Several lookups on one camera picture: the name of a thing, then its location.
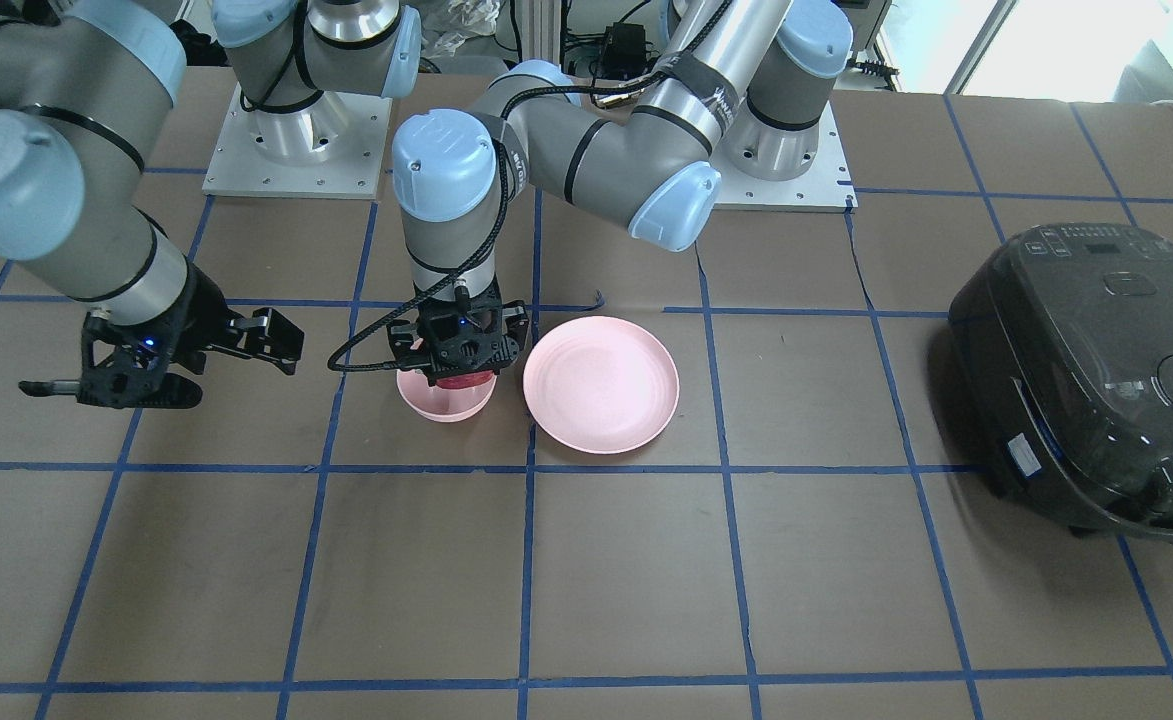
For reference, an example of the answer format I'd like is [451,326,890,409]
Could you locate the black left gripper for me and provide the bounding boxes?
[388,284,531,386]

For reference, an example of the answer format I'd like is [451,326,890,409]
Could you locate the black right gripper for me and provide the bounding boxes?
[77,265,306,410]

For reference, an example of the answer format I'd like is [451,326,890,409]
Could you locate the red apple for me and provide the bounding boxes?
[436,372,495,390]

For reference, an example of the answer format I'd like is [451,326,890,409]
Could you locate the pink bowl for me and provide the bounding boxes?
[396,371,496,423]

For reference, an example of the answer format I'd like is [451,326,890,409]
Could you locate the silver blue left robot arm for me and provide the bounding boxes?
[374,1,854,387]

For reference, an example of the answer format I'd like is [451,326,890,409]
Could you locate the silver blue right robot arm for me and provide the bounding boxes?
[0,1,422,409]

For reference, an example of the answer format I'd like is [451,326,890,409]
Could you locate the pink plate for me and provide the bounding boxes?
[522,315,682,454]

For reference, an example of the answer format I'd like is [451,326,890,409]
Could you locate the black power adapter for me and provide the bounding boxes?
[594,22,647,81]

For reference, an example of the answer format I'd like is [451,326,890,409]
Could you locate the dark grey rice cooker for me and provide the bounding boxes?
[948,222,1173,544]

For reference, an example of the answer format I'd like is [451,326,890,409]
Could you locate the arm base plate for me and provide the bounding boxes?
[202,88,393,201]
[711,102,859,213]

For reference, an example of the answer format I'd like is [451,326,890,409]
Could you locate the black braided cable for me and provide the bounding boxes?
[326,0,737,375]

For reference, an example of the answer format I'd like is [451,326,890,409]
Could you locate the aluminium frame post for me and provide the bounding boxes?
[513,0,563,67]

